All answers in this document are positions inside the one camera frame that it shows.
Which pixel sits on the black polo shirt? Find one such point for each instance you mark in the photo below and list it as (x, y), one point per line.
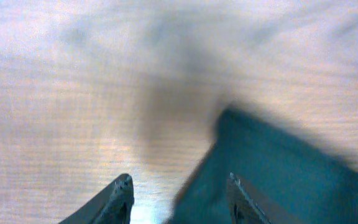
(314, 187)

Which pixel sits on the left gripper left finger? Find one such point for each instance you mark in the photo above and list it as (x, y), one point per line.
(112, 205)

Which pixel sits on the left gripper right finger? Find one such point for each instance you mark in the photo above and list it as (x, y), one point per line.
(248, 205)

